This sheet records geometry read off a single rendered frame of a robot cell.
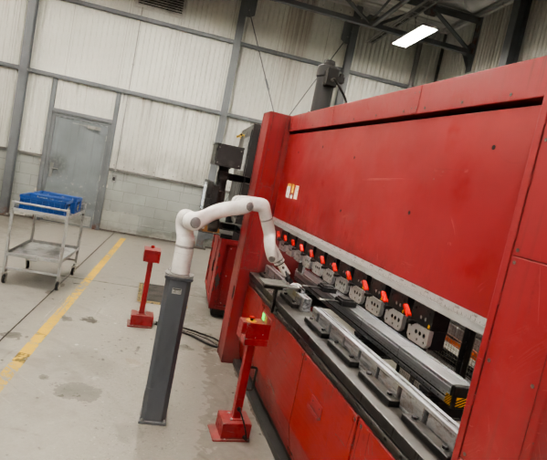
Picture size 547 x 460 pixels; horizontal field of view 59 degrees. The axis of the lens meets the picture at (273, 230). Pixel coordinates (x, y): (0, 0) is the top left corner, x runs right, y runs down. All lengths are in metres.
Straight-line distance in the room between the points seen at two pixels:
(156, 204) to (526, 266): 9.30
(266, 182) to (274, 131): 0.45
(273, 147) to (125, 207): 6.49
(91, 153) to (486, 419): 9.54
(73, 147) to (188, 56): 2.95
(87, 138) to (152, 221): 2.09
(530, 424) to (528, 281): 0.35
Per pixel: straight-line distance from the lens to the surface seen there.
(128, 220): 10.41
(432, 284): 2.09
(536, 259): 1.42
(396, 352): 2.78
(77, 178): 10.47
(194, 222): 3.03
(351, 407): 2.40
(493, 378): 1.50
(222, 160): 4.32
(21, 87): 10.60
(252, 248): 4.30
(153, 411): 3.44
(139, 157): 10.30
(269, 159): 4.25
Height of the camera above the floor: 1.72
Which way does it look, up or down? 6 degrees down
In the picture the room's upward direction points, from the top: 12 degrees clockwise
